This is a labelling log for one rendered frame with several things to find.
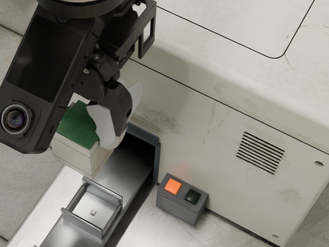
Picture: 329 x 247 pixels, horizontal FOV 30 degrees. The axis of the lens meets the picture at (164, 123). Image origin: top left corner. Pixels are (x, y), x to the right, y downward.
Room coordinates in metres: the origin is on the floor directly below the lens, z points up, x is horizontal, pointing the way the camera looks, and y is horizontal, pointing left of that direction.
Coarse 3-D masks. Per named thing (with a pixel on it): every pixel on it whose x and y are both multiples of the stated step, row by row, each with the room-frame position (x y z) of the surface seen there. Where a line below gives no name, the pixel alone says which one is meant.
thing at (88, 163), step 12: (60, 144) 0.27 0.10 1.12; (72, 144) 0.26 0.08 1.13; (96, 144) 0.26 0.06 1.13; (60, 156) 0.27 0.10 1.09; (72, 156) 0.26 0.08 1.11; (84, 156) 0.26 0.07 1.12; (96, 156) 0.26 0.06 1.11; (108, 156) 0.28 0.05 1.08; (72, 168) 0.26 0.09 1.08; (84, 168) 0.26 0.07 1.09; (96, 168) 0.26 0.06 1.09
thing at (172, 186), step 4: (172, 180) 0.33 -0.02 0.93; (168, 184) 0.33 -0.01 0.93; (172, 184) 0.33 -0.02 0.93; (176, 184) 0.33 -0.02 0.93; (180, 184) 0.33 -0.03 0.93; (164, 188) 0.32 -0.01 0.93; (168, 188) 0.32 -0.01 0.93; (172, 188) 0.32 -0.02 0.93; (176, 188) 0.32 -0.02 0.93; (172, 192) 0.32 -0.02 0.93; (176, 192) 0.32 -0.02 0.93
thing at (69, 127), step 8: (80, 104) 0.30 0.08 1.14; (72, 112) 0.29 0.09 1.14; (80, 112) 0.29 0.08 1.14; (64, 120) 0.28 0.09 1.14; (72, 120) 0.28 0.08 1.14; (80, 120) 0.28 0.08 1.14; (88, 120) 0.28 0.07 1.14; (64, 128) 0.27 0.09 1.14; (72, 128) 0.27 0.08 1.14; (80, 128) 0.27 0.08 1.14; (88, 128) 0.28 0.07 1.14; (64, 136) 0.27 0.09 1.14; (72, 136) 0.27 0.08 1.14; (80, 136) 0.27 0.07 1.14; (88, 136) 0.27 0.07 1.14; (96, 136) 0.27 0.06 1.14; (80, 144) 0.26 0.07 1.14; (88, 144) 0.26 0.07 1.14
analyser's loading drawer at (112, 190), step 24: (120, 144) 0.38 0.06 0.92; (144, 144) 0.39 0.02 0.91; (120, 168) 0.35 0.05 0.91; (144, 168) 0.35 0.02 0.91; (96, 192) 0.31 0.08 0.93; (120, 192) 0.31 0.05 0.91; (72, 216) 0.26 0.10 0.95; (96, 216) 0.28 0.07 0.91; (120, 216) 0.28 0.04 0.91; (48, 240) 0.24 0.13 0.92; (72, 240) 0.25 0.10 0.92; (96, 240) 0.25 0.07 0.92
